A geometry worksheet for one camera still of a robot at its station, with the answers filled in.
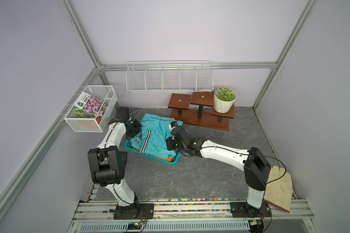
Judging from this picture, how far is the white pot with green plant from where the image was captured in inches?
34.8

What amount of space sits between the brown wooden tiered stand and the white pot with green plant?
0.02 metres

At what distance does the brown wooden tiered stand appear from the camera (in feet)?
3.16
